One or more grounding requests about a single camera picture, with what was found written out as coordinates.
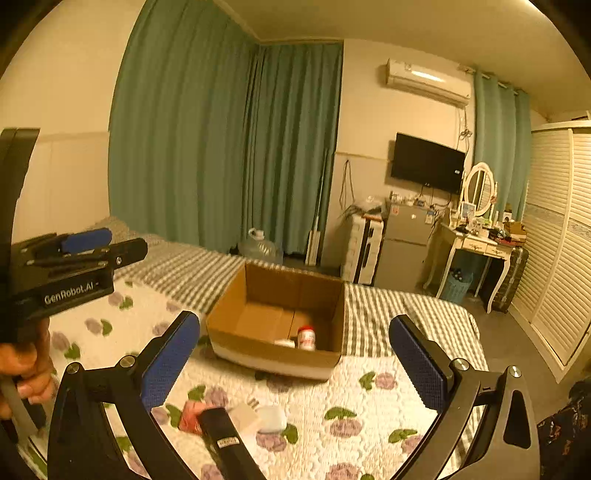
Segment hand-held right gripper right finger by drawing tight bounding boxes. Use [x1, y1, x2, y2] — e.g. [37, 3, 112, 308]
[389, 315, 541, 480]

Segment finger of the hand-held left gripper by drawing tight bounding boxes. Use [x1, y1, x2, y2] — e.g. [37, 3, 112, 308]
[27, 238, 149, 278]
[31, 227, 113, 257]

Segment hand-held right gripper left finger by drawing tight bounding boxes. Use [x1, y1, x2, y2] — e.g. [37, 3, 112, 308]
[47, 311, 201, 480]

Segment red packet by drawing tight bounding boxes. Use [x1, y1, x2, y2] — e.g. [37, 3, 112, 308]
[179, 401, 206, 435]

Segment white charger plug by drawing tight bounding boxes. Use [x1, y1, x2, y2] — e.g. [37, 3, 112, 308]
[229, 401, 260, 445]

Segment white earbud case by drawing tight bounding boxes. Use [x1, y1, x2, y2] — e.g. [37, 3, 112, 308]
[255, 405, 286, 434]

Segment cardboard box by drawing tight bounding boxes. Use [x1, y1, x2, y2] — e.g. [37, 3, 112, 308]
[205, 261, 347, 382]

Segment person's left hand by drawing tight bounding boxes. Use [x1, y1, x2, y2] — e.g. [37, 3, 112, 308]
[0, 318, 57, 420]

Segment blue woven basket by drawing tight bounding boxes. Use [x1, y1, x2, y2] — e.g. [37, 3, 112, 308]
[438, 270, 474, 305]

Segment black rectangular device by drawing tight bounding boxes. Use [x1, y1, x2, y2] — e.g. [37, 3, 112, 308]
[198, 406, 267, 480]

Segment floral quilt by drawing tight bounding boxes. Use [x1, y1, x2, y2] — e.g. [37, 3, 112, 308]
[28, 277, 491, 480]

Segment silver mini fridge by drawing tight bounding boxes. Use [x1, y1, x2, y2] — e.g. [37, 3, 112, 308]
[373, 199, 437, 293]

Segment dark suitcase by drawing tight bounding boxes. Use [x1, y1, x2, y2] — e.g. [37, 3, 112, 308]
[485, 246, 530, 315]

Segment white suitcase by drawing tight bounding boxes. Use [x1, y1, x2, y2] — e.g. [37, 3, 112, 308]
[342, 213, 384, 285]

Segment white dressing table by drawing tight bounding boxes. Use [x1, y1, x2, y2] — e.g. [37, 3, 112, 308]
[422, 220, 516, 315]

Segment clear water jug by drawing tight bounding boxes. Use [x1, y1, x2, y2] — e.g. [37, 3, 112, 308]
[238, 227, 284, 265]

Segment dark floral clothing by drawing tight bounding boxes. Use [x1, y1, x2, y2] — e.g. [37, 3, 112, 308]
[538, 381, 591, 480]

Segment clear plastic bag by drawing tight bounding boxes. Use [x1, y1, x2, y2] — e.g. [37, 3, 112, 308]
[355, 196, 389, 218]

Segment white mop pole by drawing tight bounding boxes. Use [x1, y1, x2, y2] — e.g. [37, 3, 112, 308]
[305, 150, 331, 267]

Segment white louvred wardrobe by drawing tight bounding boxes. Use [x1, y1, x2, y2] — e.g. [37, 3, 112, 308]
[508, 120, 591, 385]

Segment oval vanity mirror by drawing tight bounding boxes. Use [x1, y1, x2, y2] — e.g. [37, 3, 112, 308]
[462, 161, 499, 218]

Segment narrow green curtain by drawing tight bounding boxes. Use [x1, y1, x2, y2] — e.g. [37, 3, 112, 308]
[472, 69, 533, 223]

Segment white air conditioner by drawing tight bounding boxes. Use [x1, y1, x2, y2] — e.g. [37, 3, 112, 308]
[385, 58, 472, 108]

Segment hanging wall cable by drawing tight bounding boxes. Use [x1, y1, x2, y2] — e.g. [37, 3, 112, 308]
[339, 159, 356, 209]

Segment black wall television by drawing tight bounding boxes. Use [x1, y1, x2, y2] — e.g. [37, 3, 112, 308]
[390, 132, 467, 195]

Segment air conditioner cables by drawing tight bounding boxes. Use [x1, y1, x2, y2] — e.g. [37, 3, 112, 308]
[457, 106, 474, 140]

